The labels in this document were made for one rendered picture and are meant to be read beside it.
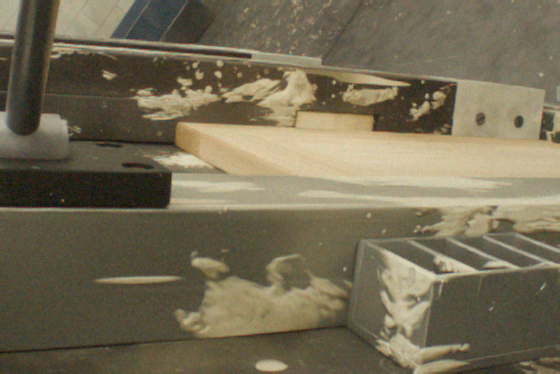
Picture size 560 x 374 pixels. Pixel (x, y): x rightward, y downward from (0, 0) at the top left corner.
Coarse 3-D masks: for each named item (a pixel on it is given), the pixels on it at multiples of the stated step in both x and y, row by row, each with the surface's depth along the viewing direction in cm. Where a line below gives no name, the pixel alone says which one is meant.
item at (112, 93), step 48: (0, 48) 51; (96, 48) 54; (0, 96) 51; (48, 96) 53; (96, 96) 54; (144, 96) 56; (192, 96) 58; (240, 96) 60; (288, 96) 62; (336, 96) 64; (384, 96) 66; (432, 96) 68; (480, 96) 71; (528, 96) 74
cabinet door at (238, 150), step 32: (192, 128) 55; (224, 128) 56; (256, 128) 59; (288, 128) 61; (224, 160) 48; (256, 160) 44; (288, 160) 44; (320, 160) 45; (352, 160) 49; (384, 160) 50; (416, 160) 52; (448, 160) 54; (480, 160) 55; (512, 160) 58; (544, 160) 60
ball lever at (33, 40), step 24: (24, 0) 17; (48, 0) 17; (24, 24) 17; (48, 24) 17; (24, 48) 18; (48, 48) 18; (24, 72) 18; (24, 96) 18; (0, 120) 19; (24, 120) 19; (48, 120) 20; (0, 144) 19; (24, 144) 19; (48, 144) 19
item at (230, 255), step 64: (192, 192) 22; (256, 192) 23; (320, 192) 24; (384, 192) 25; (448, 192) 26; (512, 192) 28; (0, 256) 18; (64, 256) 19; (128, 256) 19; (192, 256) 20; (256, 256) 21; (320, 256) 22; (0, 320) 18; (64, 320) 19; (128, 320) 20; (192, 320) 20; (256, 320) 21; (320, 320) 22
